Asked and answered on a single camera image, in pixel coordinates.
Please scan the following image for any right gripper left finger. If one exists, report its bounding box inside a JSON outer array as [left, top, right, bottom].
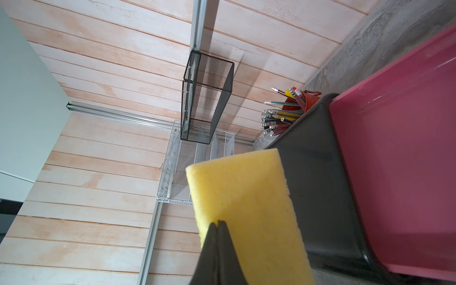
[[190, 223, 219, 285]]

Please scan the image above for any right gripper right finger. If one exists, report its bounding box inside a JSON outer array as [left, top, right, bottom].
[[217, 220, 247, 285]]

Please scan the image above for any black drawer cabinet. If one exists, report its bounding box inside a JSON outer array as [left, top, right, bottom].
[[269, 93, 399, 285]]

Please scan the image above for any pink top drawer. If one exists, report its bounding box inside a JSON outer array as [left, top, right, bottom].
[[330, 26, 456, 281]]

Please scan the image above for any red pencil cup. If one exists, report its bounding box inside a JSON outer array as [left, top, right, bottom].
[[285, 90, 322, 112]]

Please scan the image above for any white wire wall shelf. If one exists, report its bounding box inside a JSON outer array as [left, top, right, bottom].
[[156, 120, 236, 206]]

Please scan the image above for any black mesh wall basket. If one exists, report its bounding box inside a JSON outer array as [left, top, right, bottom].
[[180, 51, 235, 144]]

